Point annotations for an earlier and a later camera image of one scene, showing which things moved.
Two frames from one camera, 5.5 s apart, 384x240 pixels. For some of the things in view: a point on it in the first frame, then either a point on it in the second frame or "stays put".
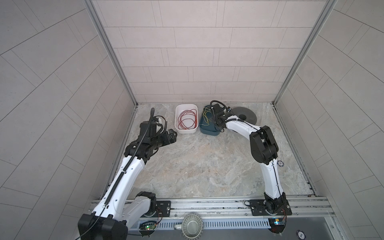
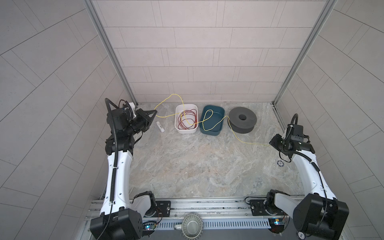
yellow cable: (205, 110) → (169, 115)
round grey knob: (192, 226) stays put
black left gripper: (172, 138) → (145, 122)
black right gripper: (218, 126) → (273, 140)
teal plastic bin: (207, 125) stays put
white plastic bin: (186, 118) stays put
